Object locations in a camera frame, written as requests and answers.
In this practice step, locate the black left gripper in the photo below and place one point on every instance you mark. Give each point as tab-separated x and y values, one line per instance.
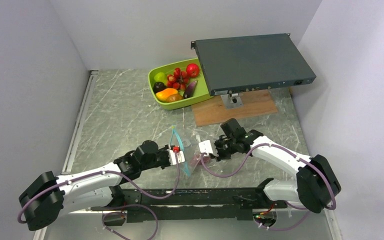
164	150

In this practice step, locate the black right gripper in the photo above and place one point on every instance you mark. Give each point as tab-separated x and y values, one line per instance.
220	156

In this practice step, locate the clear zip top bag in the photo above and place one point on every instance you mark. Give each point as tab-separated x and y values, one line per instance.
188	146

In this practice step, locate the magenta fake sweet potato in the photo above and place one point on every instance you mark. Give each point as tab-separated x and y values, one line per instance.
196	160

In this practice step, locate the orange fake fruit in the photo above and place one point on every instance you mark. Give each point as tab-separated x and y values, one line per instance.
164	94

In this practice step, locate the purple fake eggplant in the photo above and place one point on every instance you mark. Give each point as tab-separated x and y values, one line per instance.
189	91

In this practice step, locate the dark purple fake fruit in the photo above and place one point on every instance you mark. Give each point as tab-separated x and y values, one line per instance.
158	87

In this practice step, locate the red fake lychee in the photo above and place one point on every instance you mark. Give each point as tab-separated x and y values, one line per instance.
171	78
176	85

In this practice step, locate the red fake apple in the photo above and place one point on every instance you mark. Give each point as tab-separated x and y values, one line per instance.
193	70

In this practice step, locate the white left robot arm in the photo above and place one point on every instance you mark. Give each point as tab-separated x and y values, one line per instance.
49	196

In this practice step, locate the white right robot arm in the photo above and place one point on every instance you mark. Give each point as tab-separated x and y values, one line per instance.
314	185

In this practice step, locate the wooden board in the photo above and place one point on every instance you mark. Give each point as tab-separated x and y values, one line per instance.
213	111

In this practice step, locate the lime green plastic tub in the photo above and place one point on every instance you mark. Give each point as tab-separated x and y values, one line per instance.
178	69

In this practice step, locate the dark grey rack device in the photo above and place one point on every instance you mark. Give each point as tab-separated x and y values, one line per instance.
251	63

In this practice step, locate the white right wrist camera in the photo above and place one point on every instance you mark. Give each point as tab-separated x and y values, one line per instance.
207	148

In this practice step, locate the metal stand base plate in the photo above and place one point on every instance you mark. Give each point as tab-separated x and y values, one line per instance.
232	100

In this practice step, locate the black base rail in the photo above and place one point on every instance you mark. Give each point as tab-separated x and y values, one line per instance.
239	203

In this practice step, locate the aluminium frame rail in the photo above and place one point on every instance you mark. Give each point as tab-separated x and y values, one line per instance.
79	124

